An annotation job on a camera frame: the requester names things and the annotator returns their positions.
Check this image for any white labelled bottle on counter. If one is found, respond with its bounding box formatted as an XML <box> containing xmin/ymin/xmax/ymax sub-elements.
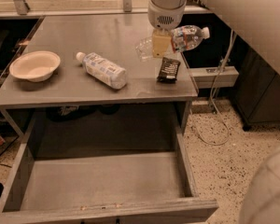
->
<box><xmin>76</xmin><ymin>52</ymin><xmax>127</xmax><ymax>90</ymax></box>

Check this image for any black snack bar wrapper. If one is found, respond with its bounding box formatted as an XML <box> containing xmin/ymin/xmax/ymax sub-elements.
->
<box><xmin>157</xmin><ymin>57</ymin><xmax>180</xmax><ymax>83</ymax></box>

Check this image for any grey metal beam bracket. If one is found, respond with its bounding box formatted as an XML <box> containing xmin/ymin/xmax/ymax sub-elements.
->
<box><xmin>189</xmin><ymin>66</ymin><xmax>239</xmax><ymax>89</ymax></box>

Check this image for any clear water bottle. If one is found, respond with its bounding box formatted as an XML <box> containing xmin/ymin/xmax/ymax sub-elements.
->
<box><xmin>135</xmin><ymin>25</ymin><xmax>210</xmax><ymax>62</ymax></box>

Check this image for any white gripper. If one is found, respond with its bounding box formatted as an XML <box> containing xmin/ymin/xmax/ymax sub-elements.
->
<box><xmin>147</xmin><ymin>1</ymin><xmax>186</xmax><ymax>58</ymax></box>

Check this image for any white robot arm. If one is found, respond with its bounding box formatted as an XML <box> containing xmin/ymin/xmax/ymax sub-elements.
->
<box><xmin>148</xmin><ymin>0</ymin><xmax>280</xmax><ymax>224</ymax></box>

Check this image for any grey open top drawer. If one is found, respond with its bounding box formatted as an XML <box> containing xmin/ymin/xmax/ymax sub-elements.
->
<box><xmin>0</xmin><ymin>104</ymin><xmax>218</xmax><ymax>224</ymax></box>

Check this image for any white paper bowl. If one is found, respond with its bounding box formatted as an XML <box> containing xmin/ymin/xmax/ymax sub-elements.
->
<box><xmin>9</xmin><ymin>51</ymin><xmax>61</xmax><ymax>82</ymax></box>

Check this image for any white power cable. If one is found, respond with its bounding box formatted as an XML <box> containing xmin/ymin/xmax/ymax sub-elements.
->
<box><xmin>189</xmin><ymin>30</ymin><xmax>237</xmax><ymax>147</ymax></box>

